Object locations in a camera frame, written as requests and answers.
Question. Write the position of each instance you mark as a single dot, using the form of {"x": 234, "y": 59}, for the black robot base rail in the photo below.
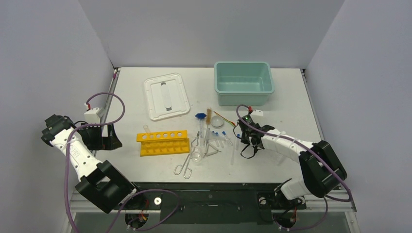
{"x": 216, "y": 203}

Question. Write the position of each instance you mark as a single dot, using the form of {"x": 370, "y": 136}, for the yellow test tube rack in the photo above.
{"x": 163, "y": 143}

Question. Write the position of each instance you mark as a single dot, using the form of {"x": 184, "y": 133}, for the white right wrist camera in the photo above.
{"x": 256, "y": 112}

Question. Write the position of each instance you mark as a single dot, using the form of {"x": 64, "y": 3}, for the blue funnel on stem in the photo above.
{"x": 201, "y": 118}

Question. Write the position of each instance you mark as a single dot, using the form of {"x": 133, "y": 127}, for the metal crucible tongs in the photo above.
{"x": 184, "y": 168}

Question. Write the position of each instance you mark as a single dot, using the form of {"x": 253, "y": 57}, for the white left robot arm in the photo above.
{"x": 99, "y": 182}

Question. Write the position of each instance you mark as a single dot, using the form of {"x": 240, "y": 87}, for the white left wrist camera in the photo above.
{"x": 92, "y": 115}

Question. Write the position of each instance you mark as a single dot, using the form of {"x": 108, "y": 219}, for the teal plastic bin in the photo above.
{"x": 249, "y": 83}

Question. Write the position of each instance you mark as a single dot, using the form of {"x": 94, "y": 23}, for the glass watch dish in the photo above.
{"x": 217, "y": 121}

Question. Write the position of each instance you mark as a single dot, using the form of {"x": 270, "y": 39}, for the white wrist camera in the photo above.
{"x": 256, "y": 112}
{"x": 92, "y": 115}

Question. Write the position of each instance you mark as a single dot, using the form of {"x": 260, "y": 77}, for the clear glass test tube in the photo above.
{"x": 147, "y": 130}

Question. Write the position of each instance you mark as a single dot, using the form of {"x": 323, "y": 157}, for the brown test tube brush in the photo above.
{"x": 208, "y": 116}

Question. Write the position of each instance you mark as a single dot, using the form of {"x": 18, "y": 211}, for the blue capped vial pair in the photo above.
{"x": 217, "y": 139}

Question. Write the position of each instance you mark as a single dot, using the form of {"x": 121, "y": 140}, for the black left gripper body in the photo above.
{"x": 93, "y": 137}

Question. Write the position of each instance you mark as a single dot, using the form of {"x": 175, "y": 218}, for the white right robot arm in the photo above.
{"x": 320, "y": 166}

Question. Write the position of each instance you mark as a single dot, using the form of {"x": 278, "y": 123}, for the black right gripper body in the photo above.
{"x": 244, "y": 134}

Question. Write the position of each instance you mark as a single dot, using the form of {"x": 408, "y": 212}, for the red yellow plastic spatula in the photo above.
{"x": 225, "y": 119}

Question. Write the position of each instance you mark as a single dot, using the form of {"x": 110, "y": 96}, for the white plastic bin lid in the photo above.
{"x": 166, "y": 97}

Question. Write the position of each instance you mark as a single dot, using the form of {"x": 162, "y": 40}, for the small glass beaker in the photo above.
{"x": 197, "y": 154}

